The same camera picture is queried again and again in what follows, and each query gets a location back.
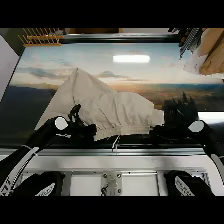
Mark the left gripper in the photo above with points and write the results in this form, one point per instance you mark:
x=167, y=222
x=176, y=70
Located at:
x=83, y=131

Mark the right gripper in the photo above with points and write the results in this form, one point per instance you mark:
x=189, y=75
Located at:
x=163, y=130

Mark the beige pants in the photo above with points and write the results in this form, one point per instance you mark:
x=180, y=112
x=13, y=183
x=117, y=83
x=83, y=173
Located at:
x=100, y=103

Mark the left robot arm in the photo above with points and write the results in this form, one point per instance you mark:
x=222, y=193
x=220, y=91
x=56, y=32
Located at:
x=40, y=136

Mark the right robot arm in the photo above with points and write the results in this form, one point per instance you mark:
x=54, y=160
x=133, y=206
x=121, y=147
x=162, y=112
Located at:
x=208, y=136

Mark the bunch of black clothes hangers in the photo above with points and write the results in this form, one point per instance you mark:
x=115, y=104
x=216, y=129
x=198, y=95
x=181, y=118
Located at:
x=190, y=40

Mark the row of brown clothes hangers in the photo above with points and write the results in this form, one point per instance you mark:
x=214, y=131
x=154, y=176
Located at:
x=41, y=38

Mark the white garment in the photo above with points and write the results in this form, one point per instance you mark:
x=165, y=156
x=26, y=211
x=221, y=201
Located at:
x=195, y=61

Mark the pale wooden boards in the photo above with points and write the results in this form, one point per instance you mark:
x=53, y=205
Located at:
x=215, y=50

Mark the silver frame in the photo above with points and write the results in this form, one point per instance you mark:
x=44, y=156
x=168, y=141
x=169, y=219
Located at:
x=110, y=160

